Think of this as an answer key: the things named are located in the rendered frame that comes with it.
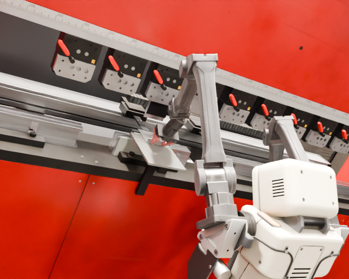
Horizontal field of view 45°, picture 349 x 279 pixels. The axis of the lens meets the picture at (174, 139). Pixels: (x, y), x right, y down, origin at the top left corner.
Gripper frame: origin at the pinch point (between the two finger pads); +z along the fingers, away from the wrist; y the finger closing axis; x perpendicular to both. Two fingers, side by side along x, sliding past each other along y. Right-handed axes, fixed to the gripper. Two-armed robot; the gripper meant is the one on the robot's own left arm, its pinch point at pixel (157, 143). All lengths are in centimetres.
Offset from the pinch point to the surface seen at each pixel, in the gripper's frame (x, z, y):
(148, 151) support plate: 7.6, -2.3, 6.7
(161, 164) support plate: 15.5, -6.4, 3.9
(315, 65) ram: -32, -46, -67
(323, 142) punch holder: -15, -14, -101
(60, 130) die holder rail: -2.8, 9.7, 40.8
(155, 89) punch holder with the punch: -15.1, -16.5, 8.5
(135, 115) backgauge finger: -25.4, 13.9, 1.4
